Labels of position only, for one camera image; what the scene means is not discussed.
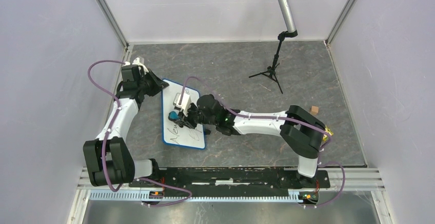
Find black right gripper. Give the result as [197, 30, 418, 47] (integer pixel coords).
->
[175, 105, 217, 131]

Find blue whiteboard eraser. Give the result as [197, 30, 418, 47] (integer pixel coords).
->
[168, 111, 181, 121]

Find blue framed whiteboard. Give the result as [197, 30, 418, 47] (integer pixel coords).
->
[162, 79, 206, 150]

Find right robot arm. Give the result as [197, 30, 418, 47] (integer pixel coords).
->
[168, 94, 331, 187]

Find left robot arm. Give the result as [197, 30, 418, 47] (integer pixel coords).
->
[83, 63, 169, 192]

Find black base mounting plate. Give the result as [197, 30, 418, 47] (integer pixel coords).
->
[149, 167, 331, 197]

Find black tripod stand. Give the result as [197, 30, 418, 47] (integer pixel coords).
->
[248, 30, 298, 94]

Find small wooden cube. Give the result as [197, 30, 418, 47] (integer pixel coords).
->
[309, 106, 320, 115]

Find yellow toy block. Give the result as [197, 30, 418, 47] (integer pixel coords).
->
[323, 126, 333, 141]

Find silver pole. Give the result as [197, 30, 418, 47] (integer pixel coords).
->
[278, 0, 298, 37]

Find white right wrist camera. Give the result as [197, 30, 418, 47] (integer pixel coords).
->
[173, 93, 191, 112]

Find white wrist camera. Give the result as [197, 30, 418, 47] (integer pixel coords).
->
[123, 57, 150, 73]
[173, 93, 191, 112]

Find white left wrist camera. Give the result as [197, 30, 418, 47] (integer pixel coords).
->
[123, 57, 150, 73]

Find slotted cable duct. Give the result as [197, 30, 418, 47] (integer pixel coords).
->
[89, 190, 302, 202]

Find aluminium frame rail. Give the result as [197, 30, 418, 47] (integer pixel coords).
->
[77, 167, 385, 192]

